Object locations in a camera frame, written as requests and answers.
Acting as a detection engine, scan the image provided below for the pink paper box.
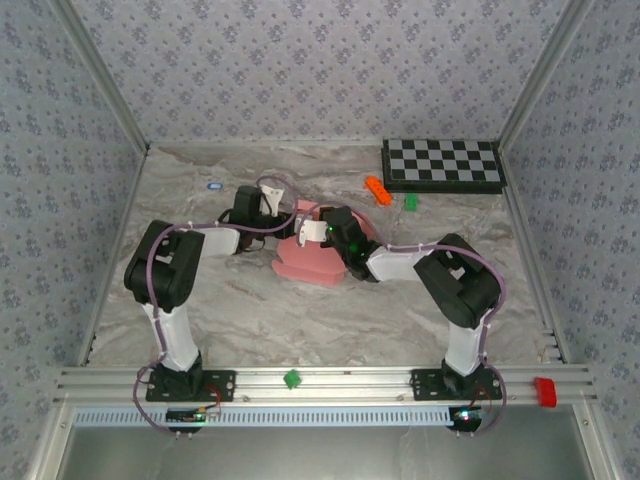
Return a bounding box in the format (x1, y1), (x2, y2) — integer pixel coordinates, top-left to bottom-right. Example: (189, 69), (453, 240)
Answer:
(271, 198), (374, 288)

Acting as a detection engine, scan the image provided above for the orange toy brick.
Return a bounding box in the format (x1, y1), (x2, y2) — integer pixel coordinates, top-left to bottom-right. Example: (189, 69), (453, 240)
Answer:
(363, 175), (394, 208)

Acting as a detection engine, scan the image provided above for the black grey chessboard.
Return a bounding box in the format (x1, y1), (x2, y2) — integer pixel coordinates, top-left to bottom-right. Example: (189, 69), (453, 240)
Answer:
(380, 138), (505, 196)

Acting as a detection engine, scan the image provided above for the right circuit board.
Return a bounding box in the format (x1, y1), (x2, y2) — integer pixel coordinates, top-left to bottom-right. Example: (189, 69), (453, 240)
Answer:
(448, 405), (489, 432)

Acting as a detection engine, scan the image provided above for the circuit board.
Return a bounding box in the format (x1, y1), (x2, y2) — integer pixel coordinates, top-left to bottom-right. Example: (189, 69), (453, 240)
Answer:
(448, 405), (489, 432)
(166, 405), (222, 426)

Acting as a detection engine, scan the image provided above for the grey metal panel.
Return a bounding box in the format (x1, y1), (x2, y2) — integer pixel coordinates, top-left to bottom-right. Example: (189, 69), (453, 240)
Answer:
(54, 424), (599, 480)

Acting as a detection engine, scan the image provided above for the left circuit board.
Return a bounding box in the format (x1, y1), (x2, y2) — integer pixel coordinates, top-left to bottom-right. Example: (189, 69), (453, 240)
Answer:
(166, 405), (222, 426)

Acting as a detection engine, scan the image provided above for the red block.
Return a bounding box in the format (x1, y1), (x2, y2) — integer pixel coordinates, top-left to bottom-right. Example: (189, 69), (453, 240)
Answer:
(532, 377), (559, 409)

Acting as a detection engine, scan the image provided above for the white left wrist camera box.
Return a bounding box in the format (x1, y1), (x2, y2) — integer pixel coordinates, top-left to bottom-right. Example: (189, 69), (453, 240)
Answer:
(258, 183), (285, 218)

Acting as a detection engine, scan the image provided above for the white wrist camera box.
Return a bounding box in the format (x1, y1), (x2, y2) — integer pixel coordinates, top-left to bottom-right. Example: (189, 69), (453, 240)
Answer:
(258, 183), (285, 218)
(294, 217), (332, 248)

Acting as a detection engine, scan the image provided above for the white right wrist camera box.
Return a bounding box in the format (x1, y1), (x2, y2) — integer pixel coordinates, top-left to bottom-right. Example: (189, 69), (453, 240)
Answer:
(294, 217), (332, 248)

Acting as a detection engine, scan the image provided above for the aluminium side rail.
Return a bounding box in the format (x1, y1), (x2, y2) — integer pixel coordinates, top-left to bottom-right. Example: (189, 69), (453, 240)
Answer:
(77, 144), (151, 367)
(501, 143), (570, 365)

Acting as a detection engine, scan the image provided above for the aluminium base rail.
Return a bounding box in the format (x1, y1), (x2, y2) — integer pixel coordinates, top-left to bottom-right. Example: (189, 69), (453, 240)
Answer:
(53, 364), (599, 407)

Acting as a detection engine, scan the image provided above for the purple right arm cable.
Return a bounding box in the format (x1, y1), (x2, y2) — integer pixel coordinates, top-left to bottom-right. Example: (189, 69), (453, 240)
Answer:
(299, 202), (508, 437)

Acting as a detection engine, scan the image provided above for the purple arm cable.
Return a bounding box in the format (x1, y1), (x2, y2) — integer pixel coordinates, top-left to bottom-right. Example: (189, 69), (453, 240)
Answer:
(131, 173), (301, 441)
(299, 202), (508, 437)

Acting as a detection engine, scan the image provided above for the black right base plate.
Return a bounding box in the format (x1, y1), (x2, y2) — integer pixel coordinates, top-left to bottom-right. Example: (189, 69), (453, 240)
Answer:
(410, 368), (503, 403)

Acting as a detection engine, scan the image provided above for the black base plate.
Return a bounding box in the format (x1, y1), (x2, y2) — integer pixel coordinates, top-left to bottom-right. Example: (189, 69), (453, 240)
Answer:
(145, 368), (237, 404)
(410, 368), (503, 403)

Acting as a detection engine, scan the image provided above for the slotted cable duct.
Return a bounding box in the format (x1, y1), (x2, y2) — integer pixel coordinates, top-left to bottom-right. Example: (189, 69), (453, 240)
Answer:
(73, 406), (459, 428)

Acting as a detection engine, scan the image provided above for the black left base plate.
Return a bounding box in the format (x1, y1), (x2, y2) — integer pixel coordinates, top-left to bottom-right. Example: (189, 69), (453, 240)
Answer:
(145, 368), (237, 404)

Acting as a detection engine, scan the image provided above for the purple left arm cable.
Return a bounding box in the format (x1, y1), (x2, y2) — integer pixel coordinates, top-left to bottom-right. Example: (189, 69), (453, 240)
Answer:
(131, 173), (301, 441)

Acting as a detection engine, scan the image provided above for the aluminium frame post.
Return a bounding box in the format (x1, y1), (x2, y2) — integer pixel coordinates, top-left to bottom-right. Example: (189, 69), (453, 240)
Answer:
(498, 0), (597, 147)

